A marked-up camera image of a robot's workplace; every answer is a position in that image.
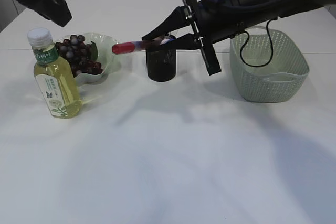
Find green wavy glass plate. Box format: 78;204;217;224
55;32;118;86

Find red glitter marker pen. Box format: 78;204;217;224
112;38;165;55

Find yellow tea bottle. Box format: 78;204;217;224
27;28;82;119

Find green plastic woven basket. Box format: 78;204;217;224
229;29;310;103

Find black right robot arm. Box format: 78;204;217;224
143;0;335;74

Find blue safety scissors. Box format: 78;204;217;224
161;37;174;45

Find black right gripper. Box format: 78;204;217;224
142;0;277;75

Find dark purple grape bunch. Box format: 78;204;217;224
55;34;103;77

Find black mesh pen holder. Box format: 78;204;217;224
146;45;177;82

